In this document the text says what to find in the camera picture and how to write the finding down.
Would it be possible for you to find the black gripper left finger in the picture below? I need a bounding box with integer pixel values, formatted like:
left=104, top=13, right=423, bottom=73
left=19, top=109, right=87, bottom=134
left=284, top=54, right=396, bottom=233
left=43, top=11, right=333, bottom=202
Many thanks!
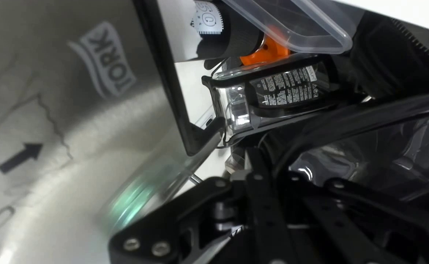
left=107, top=174, right=248, bottom=264

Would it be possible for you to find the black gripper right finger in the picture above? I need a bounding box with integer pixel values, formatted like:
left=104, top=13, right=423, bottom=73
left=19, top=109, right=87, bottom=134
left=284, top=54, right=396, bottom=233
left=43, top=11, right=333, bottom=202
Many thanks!
left=245, top=145, right=429, bottom=264

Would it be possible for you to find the clear jar with printed label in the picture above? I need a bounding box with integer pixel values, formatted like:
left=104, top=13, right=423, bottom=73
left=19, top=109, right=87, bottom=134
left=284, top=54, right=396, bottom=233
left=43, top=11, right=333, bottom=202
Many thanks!
left=204, top=57, right=344, bottom=145

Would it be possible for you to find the orange plastic piece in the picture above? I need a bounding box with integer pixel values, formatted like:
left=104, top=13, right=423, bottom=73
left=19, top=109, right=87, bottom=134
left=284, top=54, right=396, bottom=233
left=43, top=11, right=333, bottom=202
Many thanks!
left=239, top=33, right=292, bottom=67

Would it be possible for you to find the stainless paper towel dispenser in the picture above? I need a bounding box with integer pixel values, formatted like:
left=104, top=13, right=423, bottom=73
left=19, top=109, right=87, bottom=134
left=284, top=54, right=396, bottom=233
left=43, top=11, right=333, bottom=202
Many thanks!
left=0, top=0, right=215, bottom=264

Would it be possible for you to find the clear plastic tub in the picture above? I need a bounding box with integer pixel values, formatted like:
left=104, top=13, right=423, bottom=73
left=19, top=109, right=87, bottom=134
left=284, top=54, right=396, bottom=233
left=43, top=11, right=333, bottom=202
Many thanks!
left=223, top=0, right=355, bottom=55

